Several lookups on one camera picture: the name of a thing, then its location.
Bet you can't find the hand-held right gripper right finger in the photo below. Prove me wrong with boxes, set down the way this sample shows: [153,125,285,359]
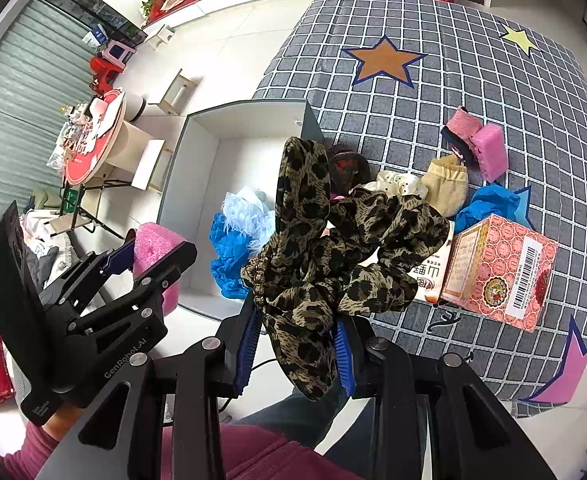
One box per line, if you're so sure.
[331,312,557,480]

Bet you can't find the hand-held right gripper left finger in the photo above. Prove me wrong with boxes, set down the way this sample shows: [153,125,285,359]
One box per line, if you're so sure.
[36,293,264,480]

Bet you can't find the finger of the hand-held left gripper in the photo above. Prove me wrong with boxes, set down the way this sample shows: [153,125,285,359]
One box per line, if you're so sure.
[40,237,139,312]
[65,241,198,337]

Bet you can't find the pink foam sponge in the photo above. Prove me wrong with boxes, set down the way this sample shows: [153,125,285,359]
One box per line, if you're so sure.
[134,223,184,318]
[468,125,508,182]

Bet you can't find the leopard print scrunchie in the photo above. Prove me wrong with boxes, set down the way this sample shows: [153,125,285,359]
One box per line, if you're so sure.
[241,136,453,402]

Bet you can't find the white storage box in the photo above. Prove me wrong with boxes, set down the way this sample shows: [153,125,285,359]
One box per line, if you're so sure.
[156,99,328,323]

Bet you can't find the beige cloth mitten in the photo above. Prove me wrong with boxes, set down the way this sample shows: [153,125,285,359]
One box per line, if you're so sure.
[420,155,469,218]

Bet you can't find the blue plastic shoe cover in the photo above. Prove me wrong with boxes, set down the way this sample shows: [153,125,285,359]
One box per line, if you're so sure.
[454,185,521,233]

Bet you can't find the pink and black scrubbing pad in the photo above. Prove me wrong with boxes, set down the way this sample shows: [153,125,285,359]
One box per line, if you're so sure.
[441,106,484,161]

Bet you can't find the person's left forearm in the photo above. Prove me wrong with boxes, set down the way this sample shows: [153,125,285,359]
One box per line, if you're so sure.
[1,402,84,480]

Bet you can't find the pile of clothes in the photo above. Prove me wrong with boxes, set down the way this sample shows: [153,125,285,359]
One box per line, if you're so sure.
[18,205,104,311]

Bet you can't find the blue fluffy cloth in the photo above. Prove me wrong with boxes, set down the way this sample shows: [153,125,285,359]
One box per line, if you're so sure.
[210,212,274,298]

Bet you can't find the person's blue jeans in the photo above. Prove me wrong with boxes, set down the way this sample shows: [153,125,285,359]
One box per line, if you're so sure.
[234,390,384,453]

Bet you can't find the light blue fluffy scrunchie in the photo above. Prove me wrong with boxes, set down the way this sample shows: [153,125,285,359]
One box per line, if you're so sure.
[222,186,277,241]

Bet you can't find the white wooden stool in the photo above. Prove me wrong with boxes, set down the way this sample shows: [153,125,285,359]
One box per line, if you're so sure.
[154,69,200,116]
[132,139,174,193]

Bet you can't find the person's maroon sweater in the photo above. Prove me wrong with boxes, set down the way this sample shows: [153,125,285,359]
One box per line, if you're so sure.
[161,422,374,480]

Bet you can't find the round red table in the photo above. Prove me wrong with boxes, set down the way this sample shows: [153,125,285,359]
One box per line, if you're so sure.
[64,89,127,186]

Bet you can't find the floral tissue pack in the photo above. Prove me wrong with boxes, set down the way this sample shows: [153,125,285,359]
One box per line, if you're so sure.
[411,222,457,306]

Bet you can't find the grey roller shutter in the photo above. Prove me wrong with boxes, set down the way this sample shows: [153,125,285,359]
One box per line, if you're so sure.
[0,0,94,221]

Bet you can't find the pink patterned carton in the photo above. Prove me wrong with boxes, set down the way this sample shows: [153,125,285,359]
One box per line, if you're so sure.
[438,213,559,333]

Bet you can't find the red plastic stool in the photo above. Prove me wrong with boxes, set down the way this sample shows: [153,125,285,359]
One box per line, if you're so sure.
[90,56,124,92]

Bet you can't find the purple brown striped item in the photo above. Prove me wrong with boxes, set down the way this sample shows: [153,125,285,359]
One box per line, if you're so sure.
[327,142,371,198]

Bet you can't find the pink plastic stool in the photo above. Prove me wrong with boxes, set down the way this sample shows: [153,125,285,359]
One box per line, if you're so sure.
[102,41,135,63]

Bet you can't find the small white stool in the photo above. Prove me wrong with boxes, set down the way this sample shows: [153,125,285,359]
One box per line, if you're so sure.
[150,24,175,51]

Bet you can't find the grey checked star bedsheet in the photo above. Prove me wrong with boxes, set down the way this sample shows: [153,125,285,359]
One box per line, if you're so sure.
[251,0,587,418]

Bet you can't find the black cable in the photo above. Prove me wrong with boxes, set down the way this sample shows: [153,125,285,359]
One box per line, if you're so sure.
[218,357,277,413]

